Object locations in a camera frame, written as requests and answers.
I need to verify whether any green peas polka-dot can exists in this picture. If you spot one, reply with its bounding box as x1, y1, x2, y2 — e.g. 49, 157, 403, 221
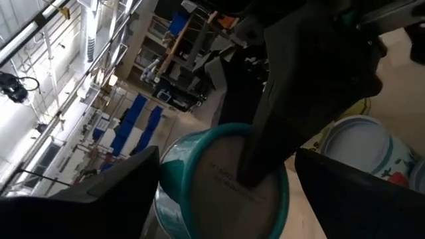
300, 98, 372, 153

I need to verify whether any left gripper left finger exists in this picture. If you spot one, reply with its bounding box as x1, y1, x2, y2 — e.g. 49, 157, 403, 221
0, 145, 162, 239

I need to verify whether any white tomato label can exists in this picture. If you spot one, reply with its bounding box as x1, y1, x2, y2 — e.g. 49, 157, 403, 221
319, 114, 420, 183

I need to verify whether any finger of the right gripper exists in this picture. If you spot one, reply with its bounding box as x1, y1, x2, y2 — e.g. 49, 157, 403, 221
217, 49, 273, 125
238, 82, 350, 187

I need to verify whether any black ceiling-mounted camera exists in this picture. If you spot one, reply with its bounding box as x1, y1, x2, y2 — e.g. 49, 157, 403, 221
0, 71, 41, 104

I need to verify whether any large carrot and peas can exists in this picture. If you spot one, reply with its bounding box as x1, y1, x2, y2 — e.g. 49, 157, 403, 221
407, 155, 425, 194

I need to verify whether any wooden storage rack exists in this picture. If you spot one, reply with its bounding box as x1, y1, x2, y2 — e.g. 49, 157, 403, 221
139, 0, 240, 112

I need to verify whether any orange box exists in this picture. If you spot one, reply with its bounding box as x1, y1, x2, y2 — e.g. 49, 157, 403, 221
217, 15, 240, 30

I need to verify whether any blue storage bin stack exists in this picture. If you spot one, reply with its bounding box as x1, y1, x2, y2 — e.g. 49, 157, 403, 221
131, 105, 164, 156
110, 94, 149, 157

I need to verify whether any wooden shelf with black frame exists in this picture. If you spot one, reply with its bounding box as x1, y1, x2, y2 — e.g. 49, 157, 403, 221
282, 28, 425, 239

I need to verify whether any teal tuna fish can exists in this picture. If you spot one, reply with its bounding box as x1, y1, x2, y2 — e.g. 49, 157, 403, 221
154, 121, 290, 239

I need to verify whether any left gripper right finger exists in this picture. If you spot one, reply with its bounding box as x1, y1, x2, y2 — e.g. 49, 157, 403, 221
294, 148, 425, 239

